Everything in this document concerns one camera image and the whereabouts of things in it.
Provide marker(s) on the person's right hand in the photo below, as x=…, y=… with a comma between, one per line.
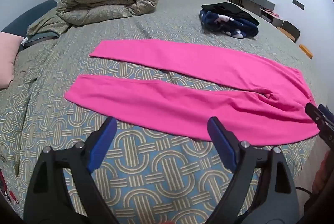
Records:
x=325, y=174

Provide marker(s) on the dark green pillow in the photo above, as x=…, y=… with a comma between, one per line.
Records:
x=41, y=38

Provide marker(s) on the dark chair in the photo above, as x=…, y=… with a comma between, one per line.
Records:
x=289, y=29

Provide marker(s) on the black garment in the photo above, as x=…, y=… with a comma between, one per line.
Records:
x=234, y=11

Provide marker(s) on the patterned olive blue bedspread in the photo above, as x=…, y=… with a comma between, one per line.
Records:
x=156, y=182

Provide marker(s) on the pink pants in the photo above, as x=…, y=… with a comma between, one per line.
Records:
x=198, y=98

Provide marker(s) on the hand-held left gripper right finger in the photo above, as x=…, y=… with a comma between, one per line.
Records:
x=221, y=141

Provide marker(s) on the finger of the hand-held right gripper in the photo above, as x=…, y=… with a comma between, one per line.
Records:
x=323, y=109
x=313, y=113

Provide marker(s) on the red printed cloth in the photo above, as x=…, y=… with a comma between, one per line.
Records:
x=6, y=187

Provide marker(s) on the pink pillow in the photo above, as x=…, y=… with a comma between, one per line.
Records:
x=9, y=59

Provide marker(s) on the orange box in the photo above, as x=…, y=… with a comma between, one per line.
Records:
x=305, y=51

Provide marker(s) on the black wall plate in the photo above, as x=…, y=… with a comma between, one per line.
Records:
x=298, y=4

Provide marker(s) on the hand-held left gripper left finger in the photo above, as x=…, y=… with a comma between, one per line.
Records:
x=102, y=144

